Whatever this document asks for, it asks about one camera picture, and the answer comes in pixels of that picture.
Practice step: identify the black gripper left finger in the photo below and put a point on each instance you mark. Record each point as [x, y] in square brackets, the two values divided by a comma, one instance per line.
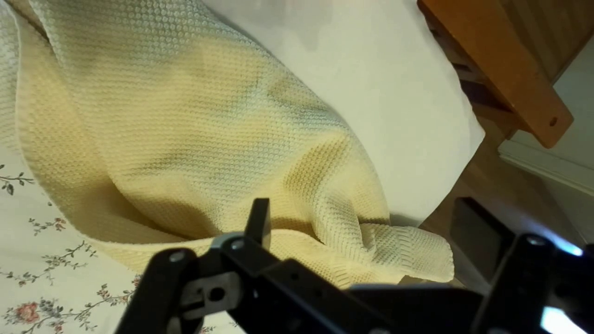
[257, 220]

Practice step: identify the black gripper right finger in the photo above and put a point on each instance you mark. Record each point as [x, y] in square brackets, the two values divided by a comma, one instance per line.
[483, 242]

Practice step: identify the pale yellow waffle towel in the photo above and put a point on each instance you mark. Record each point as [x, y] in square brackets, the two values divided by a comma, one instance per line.
[186, 123]

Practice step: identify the white pillow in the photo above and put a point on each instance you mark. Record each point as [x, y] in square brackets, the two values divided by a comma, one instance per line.
[383, 80]

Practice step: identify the floral print bedsheet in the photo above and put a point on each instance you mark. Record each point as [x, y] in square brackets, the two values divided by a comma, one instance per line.
[38, 272]

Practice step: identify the brown wooden bed frame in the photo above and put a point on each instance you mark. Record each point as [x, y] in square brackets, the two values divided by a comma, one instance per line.
[494, 68]

